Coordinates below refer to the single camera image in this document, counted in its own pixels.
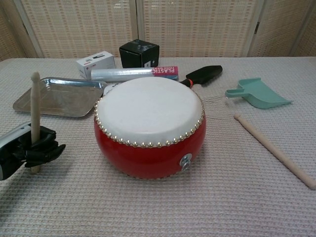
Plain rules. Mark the red drum with white skin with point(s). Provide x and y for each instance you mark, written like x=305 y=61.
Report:
x=148 y=116

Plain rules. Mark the black garden trowel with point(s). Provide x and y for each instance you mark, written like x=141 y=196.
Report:
x=206 y=72

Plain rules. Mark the woven folding screen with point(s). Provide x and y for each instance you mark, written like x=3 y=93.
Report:
x=197 y=27

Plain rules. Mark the beige woven tablecloth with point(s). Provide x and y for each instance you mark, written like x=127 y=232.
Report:
x=158 y=202

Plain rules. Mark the white product box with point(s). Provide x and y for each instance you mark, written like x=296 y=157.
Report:
x=95 y=64

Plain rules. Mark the silver metal tray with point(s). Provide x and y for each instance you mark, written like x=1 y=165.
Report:
x=64 y=98

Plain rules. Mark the black cube box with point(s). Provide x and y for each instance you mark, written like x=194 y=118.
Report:
x=133 y=55

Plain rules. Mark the teal plastic dustpan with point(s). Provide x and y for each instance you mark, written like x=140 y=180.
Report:
x=261 y=97

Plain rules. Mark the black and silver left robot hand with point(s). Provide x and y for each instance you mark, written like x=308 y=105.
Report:
x=42 y=150

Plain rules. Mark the plastic food wrap roll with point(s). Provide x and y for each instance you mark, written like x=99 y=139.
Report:
x=123 y=74

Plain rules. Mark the wooden drumstick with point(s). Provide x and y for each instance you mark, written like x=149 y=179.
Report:
x=35 y=106
x=271 y=148

